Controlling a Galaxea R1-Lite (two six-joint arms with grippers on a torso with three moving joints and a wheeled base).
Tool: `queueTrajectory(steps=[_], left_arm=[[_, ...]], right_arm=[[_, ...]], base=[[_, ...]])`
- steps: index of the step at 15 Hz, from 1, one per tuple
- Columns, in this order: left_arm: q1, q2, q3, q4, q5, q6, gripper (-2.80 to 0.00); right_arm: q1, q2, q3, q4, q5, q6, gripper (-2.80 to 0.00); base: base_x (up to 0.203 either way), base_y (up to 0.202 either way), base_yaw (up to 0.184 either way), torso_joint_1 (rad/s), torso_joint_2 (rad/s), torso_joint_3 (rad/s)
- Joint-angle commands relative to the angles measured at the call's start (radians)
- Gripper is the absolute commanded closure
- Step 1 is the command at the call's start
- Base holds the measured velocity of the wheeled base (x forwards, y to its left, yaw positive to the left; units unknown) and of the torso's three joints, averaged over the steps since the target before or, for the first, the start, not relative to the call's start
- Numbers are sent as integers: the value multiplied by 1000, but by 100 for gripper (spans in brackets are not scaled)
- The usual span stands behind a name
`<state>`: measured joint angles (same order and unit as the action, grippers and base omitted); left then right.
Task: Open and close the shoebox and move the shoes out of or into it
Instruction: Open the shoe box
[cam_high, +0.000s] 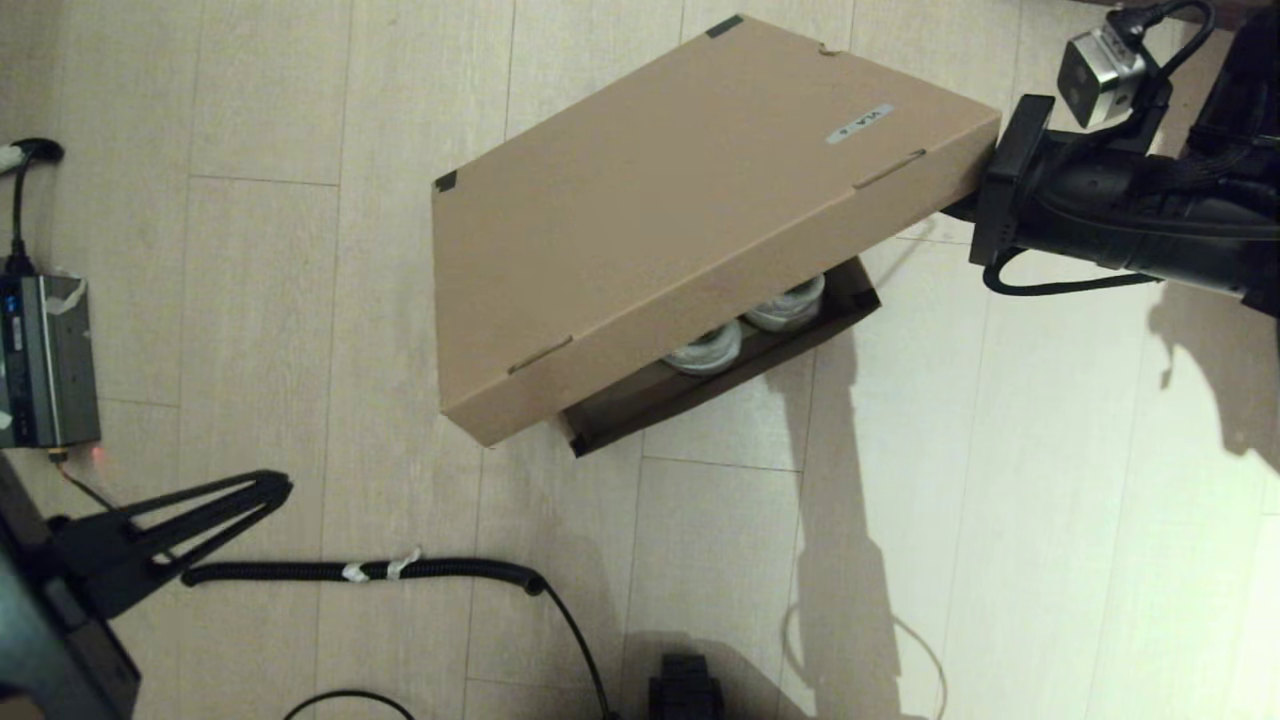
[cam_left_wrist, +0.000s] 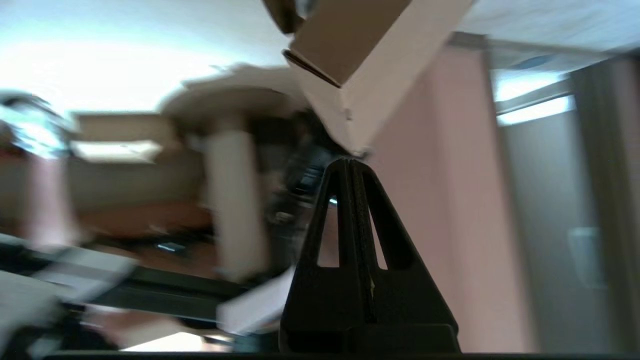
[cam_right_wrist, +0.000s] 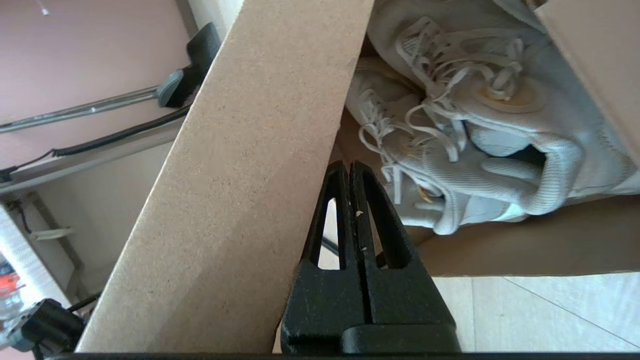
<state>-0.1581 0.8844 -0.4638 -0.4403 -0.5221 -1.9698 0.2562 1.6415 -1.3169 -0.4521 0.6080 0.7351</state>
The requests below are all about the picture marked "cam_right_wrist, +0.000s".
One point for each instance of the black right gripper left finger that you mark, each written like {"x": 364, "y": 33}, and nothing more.
{"x": 320, "y": 305}

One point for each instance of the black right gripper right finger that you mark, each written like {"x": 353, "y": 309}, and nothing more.
{"x": 405, "y": 300}

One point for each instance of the white lace-up sneaker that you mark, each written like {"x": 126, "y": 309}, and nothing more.
{"x": 450, "y": 200}
{"x": 575, "y": 110}

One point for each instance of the brown cardboard shoe box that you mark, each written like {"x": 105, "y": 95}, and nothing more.
{"x": 240, "y": 175}

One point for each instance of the black grey pole clamp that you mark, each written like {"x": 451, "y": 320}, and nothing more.
{"x": 200, "y": 60}

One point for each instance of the metal pole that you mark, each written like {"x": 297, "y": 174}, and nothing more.
{"x": 75, "y": 111}

